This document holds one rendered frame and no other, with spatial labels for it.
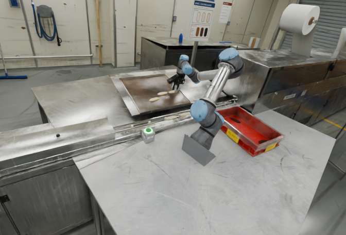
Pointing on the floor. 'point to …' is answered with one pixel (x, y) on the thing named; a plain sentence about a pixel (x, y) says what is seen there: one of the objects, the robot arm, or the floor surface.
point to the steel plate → (92, 109)
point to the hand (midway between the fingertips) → (173, 90)
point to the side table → (209, 184)
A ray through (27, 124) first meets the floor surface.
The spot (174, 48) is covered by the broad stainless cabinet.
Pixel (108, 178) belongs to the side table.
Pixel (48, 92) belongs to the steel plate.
